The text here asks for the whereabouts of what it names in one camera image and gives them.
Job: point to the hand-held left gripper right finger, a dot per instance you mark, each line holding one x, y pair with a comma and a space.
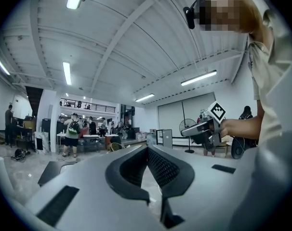
170, 174

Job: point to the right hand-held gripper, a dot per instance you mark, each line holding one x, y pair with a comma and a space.
216, 111

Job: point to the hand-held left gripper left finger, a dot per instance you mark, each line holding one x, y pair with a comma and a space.
126, 177

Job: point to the person's right forearm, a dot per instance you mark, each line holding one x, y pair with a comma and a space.
244, 127

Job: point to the white roller door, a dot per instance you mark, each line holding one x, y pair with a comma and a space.
196, 109

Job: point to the black standing fan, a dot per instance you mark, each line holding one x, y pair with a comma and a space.
189, 151

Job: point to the yellow wicker chair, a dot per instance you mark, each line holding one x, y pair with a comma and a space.
117, 146

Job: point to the white folding table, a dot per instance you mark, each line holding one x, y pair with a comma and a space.
91, 136

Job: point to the red chair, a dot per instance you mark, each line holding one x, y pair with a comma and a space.
84, 132

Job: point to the beige shirt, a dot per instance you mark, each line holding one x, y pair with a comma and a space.
276, 76

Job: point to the black balcony railing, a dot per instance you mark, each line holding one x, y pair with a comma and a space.
100, 107

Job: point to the white leaning board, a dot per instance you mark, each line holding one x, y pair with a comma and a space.
42, 141

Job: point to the black cabinet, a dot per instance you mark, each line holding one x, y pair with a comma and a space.
46, 126

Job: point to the person's head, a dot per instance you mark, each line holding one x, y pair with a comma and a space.
228, 8

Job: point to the yellow crate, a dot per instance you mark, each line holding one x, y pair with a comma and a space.
30, 124

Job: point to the black workbench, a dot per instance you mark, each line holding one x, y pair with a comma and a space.
23, 138

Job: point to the black staircase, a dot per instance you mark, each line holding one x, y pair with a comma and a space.
35, 97

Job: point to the black head-worn camera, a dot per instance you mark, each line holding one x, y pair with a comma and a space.
190, 18

